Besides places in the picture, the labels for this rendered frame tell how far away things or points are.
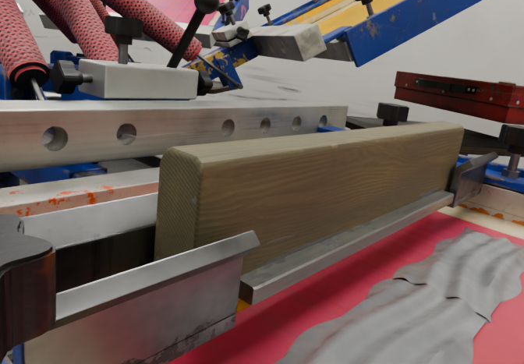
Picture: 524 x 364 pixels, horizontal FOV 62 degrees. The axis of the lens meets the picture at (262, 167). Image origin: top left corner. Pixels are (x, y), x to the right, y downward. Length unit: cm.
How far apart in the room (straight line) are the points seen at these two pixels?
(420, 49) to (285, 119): 193
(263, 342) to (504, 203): 39
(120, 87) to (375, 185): 29
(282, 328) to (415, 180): 19
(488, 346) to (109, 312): 22
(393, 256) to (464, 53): 207
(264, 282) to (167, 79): 34
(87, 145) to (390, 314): 29
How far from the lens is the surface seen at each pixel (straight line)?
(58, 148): 42
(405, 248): 41
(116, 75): 49
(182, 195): 20
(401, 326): 29
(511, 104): 118
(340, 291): 32
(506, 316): 35
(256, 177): 21
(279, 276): 24
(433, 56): 246
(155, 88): 52
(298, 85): 286
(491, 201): 58
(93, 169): 67
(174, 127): 47
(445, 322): 31
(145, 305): 18
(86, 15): 77
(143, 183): 38
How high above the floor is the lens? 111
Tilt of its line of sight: 15 degrees down
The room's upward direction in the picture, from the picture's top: 7 degrees clockwise
